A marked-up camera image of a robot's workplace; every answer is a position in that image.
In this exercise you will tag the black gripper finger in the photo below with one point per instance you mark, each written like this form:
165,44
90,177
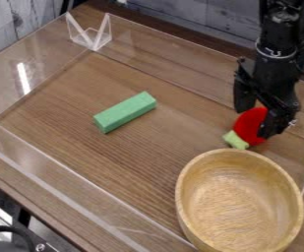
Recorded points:
243,96
274,120

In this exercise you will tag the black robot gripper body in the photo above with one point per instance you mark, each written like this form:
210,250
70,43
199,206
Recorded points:
272,75

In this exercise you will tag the red plush strawberry toy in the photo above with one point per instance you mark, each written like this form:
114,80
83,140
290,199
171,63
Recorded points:
243,134

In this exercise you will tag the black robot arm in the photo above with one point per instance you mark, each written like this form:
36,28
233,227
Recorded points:
281,20

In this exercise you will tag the wooden bowl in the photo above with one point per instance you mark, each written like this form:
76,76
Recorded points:
238,203

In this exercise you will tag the green foam block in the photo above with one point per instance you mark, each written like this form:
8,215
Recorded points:
124,111

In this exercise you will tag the black device with knob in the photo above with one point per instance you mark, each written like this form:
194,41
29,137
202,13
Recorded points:
29,246

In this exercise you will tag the clear acrylic enclosure wall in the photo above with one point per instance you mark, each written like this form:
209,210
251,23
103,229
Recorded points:
102,187

